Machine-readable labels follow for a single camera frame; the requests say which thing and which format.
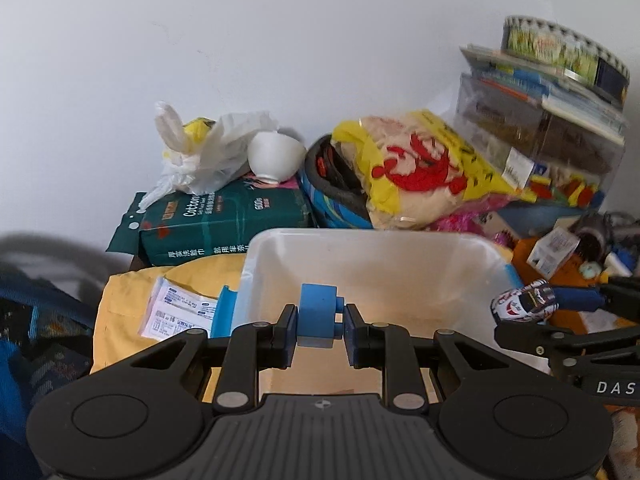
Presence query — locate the blue bag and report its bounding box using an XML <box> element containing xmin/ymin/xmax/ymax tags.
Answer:
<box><xmin>1</xmin><ymin>264</ymin><xmax>98</xmax><ymax>479</ymax></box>

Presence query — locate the yellow cloth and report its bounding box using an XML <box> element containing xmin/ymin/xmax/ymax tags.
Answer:
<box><xmin>91</xmin><ymin>254</ymin><xmax>246</xmax><ymax>373</ymax></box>

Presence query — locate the white toy race car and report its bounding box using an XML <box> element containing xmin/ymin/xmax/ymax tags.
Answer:
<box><xmin>490</xmin><ymin>280</ymin><xmax>559</xmax><ymax>323</ymax></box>

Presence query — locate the stack of books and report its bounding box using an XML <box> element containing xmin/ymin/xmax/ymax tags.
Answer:
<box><xmin>460</xmin><ymin>44</ymin><xmax>629</xmax><ymax>145</ymax></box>

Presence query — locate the white plastic bag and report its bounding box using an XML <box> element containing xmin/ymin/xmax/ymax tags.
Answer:
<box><xmin>138</xmin><ymin>102</ymin><xmax>278</xmax><ymax>211</ymax></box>

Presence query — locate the yellow red snack bag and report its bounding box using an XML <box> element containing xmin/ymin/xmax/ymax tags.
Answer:
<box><xmin>331</xmin><ymin>110</ymin><xmax>522</xmax><ymax>230</ymax></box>

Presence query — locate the orange box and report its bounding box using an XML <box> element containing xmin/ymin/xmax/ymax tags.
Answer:
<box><xmin>512</xmin><ymin>238</ymin><xmax>618</xmax><ymax>335</ymax></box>

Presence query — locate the white plastic bin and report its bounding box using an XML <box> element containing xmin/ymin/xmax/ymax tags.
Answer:
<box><xmin>238</xmin><ymin>227</ymin><xmax>551</xmax><ymax>396</ymax></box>

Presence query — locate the small white carton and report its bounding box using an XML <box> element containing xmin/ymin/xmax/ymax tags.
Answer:
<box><xmin>526</xmin><ymin>228</ymin><xmax>580</xmax><ymax>280</ymax></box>

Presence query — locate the white paper packet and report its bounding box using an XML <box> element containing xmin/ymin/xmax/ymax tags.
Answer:
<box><xmin>138</xmin><ymin>276</ymin><xmax>218</xmax><ymax>341</ymax></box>

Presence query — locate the blue toy block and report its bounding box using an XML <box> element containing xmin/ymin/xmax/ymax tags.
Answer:
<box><xmin>297</xmin><ymin>284</ymin><xmax>345</xmax><ymax>349</ymax></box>

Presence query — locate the light blue small box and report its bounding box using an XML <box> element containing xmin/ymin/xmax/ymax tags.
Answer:
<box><xmin>209</xmin><ymin>285</ymin><xmax>238</xmax><ymax>338</ymax></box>

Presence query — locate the green tissue pack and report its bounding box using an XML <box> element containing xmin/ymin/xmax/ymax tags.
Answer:
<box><xmin>107</xmin><ymin>172</ymin><xmax>314</xmax><ymax>266</ymax></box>

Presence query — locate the white bowl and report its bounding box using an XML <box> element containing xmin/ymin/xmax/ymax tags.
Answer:
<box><xmin>247</xmin><ymin>131</ymin><xmax>306</xmax><ymax>183</ymax></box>

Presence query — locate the round decorated tin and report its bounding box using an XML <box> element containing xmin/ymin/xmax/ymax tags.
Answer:
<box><xmin>502</xmin><ymin>15</ymin><xmax>630</xmax><ymax>110</ymax></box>

